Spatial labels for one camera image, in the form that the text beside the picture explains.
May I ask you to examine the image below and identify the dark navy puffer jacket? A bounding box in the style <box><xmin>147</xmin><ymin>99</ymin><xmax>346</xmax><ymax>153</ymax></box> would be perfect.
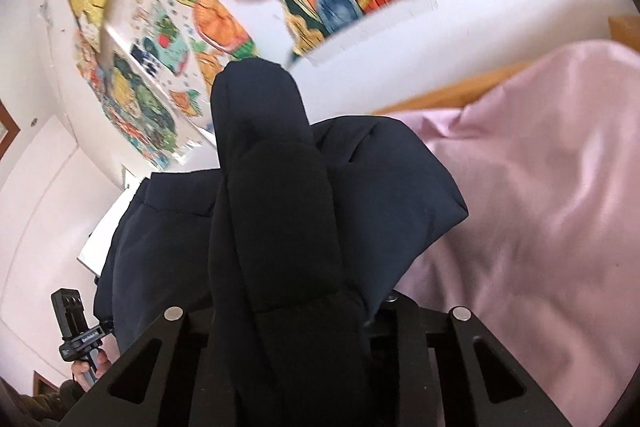
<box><xmin>94</xmin><ymin>57</ymin><xmax>469</xmax><ymax>427</ymax></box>

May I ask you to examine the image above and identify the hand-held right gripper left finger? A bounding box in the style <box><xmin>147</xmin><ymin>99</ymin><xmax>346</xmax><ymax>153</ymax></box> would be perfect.
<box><xmin>64</xmin><ymin>306</ymin><xmax>217</xmax><ymax>427</ymax></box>

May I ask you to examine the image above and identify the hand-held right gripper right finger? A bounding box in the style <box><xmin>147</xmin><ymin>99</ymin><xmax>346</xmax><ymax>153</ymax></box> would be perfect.
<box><xmin>364</xmin><ymin>293</ymin><xmax>572</xmax><ymax>427</ymax></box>

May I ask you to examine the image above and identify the wooden bed frame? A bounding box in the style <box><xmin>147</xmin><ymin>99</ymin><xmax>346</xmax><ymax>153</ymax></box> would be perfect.
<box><xmin>372</xmin><ymin>13</ymin><xmax>640</xmax><ymax>116</ymax></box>

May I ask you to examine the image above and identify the brown wooden frame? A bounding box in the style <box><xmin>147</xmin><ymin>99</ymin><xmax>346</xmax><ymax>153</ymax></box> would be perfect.
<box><xmin>0</xmin><ymin>99</ymin><xmax>22</xmax><ymax>151</ymax></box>

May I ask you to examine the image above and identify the pink bed sheet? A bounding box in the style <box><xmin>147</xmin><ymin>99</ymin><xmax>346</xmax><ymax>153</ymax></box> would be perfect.
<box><xmin>370</xmin><ymin>39</ymin><xmax>640</xmax><ymax>427</ymax></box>

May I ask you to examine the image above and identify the person's left forearm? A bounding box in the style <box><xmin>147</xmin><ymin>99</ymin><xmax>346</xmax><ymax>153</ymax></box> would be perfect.
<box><xmin>0</xmin><ymin>376</ymin><xmax>87</xmax><ymax>427</ymax></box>

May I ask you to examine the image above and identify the orange fruit wall poster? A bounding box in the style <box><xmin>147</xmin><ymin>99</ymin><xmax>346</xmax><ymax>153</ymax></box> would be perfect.
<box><xmin>129</xmin><ymin>0</ymin><xmax>261</xmax><ymax>108</ymax></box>

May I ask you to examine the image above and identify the green cartoon wall poster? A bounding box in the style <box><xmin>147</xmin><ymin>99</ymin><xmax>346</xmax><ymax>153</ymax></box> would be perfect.
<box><xmin>100</xmin><ymin>52</ymin><xmax>182</xmax><ymax>172</ymax></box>

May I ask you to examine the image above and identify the person's left hand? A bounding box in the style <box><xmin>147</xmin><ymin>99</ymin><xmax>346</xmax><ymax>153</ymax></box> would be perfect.
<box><xmin>71</xmin><ymin>348</ymin><xmax>115</xmax><ymax>390</ymax></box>

